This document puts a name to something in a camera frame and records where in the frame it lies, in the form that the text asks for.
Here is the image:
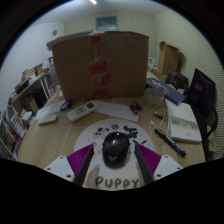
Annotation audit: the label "tall open cardboard box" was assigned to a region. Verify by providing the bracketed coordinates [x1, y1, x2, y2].
[157, 41, 181, 77]

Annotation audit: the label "white book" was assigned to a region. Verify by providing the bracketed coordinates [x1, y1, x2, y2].
[164, 98, 203, 144]

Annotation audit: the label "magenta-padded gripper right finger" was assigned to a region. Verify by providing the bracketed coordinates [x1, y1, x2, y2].
[133, 141, 184, 185]

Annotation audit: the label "wooden side desk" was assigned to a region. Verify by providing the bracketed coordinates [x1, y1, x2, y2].
[7, 71, 54, 109]

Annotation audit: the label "thin white cable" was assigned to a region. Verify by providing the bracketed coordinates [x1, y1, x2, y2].
[149, 106, 169, 133]

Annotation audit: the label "black marker pen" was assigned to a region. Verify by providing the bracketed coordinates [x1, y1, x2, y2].
[154, 128, 187, 158]

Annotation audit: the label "small yellow-tipped pen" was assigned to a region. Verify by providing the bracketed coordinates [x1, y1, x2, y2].
[153, 110, 165, 120]

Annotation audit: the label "black bag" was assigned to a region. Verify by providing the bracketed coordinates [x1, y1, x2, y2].
[165, 70, 190, 90]

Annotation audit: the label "round white printed mouse pad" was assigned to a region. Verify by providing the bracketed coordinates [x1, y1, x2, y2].
[73, 118, 154, 192]

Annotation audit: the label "clear round plastic container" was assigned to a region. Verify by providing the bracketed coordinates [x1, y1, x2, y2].
[143, 87, 166, 107]

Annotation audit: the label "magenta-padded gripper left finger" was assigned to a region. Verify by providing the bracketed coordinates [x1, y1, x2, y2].
[43, 143, 95, 187]

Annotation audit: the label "large brown cardboard box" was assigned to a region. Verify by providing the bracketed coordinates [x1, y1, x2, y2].
[51, 31, 150, 103]

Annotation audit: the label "white shelf unit with books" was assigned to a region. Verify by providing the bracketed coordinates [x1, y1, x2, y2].
[0, 109, 28, 161]

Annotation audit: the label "black binder clips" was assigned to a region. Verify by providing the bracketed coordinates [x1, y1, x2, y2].
[129, 102, 143, 116]

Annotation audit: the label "long blue box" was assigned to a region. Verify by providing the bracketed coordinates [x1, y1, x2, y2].
[145, 77, 186, 106]

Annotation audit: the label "white remote with display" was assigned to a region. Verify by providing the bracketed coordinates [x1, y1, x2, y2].
[66, 101, 99, 123]

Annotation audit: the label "black coiled cable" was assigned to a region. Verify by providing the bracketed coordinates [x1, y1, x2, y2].
[59, 100, 74, 112]

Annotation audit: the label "black computer mouse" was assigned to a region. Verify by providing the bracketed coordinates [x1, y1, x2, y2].
[101, 131, 132, 169]

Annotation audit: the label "black office chair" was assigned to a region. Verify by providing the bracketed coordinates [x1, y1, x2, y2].
[193, 106, 219, 161]

